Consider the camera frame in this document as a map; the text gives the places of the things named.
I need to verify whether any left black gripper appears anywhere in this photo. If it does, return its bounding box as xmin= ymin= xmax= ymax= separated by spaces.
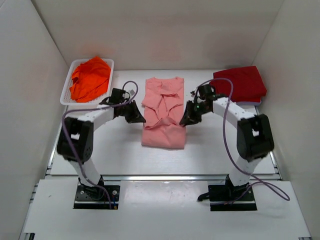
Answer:
xmin=120 ymin=99 xmax=146 ymax=123

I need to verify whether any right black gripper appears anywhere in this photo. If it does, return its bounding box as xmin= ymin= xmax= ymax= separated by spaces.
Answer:
xmin=179 ymin=101 xmax=210 ymax=127

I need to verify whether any pink polo shirt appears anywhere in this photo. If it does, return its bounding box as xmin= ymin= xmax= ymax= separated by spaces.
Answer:
xmin=141 ymin=77 xmax=186 ymax=150

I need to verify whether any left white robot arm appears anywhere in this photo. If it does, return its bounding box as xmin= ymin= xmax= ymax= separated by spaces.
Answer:
xmin=57 ymin=88 xmax=146 ymax=199

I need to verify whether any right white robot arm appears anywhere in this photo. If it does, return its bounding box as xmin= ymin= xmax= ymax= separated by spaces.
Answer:
xmin=179 ymin=84 xmax=274 ymax=200

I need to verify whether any white tray under red shirt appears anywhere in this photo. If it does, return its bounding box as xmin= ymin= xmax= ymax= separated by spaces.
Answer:
xmin=236 ymin=100 xmax=262 ymax=106

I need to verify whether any orange t shirt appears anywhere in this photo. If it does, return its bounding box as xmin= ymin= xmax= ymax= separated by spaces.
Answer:
xmin=69 ymin=56 xmax=111 ymax=103

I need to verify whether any folded red t shirt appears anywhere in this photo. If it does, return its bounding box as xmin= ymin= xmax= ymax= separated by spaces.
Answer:
xmin=210 ymin=66 xmax=267 ymax=104

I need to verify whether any white plastic basket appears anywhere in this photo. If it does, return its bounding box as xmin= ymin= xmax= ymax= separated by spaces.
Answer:
xmin=60 ymin=57 xmax=115 ymax=107

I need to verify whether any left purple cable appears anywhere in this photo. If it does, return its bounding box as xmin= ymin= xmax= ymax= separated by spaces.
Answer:
xmin=61 ymin=80 xmax=139 ymax=210

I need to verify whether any purple cable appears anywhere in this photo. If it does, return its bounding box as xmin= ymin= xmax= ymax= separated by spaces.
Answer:
xmin=61 ymin=80 xmax=139 ymax=210
xmin=194 ymin=77 xmax=291 ymax=206

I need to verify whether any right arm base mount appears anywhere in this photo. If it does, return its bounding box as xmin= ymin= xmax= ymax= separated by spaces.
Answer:
xmin=197 ymin=179 xmax=258 ymax=212

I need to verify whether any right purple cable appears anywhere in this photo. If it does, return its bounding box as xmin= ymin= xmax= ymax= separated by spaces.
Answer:
xmin=194 ymin=77 xmax=291 ymax=206

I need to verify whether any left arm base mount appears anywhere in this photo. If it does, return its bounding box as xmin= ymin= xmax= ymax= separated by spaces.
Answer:
xmin=73 ymin=182 xmax=121 ymax=210

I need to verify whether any aluminium table rail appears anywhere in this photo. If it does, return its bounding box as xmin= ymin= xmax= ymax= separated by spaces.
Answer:
xmin=44 ymin=173 xmax=281 ymax=181

